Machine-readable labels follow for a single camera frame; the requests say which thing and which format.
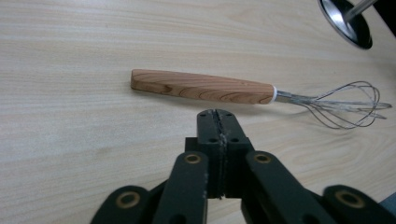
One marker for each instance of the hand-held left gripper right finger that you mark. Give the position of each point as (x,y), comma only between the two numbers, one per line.
(234,133)

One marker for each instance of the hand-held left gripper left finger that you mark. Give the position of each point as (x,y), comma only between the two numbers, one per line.
(209,130)

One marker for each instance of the round metal stand base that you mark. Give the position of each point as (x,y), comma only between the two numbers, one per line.
(345,21)

